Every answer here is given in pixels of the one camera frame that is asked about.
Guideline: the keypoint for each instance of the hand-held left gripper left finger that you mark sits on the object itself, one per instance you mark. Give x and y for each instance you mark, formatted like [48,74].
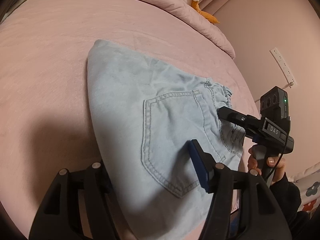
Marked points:
[93,180]

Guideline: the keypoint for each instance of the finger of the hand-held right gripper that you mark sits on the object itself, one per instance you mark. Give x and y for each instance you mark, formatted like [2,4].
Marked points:
[235,116]
[255,136]

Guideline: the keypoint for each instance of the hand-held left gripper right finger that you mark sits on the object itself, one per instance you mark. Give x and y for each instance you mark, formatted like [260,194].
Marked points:
[198,165]

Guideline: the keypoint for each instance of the light blue denim pants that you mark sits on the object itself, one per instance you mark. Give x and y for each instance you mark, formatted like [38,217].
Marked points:
[125,92]

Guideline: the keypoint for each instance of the person's right forearm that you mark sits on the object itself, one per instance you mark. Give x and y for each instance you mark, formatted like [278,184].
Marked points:
[287,195]

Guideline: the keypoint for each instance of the person's right hand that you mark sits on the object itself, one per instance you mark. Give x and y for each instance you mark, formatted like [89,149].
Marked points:
[277,165]

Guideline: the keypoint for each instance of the white power strip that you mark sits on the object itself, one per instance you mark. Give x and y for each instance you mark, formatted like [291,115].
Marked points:
[282,63]

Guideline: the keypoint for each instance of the flower patterned pillow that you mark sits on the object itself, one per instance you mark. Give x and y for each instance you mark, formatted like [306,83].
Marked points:
[311,192]

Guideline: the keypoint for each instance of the pink bed sheet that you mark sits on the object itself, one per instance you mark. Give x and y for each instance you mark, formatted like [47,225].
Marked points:
[50,55]

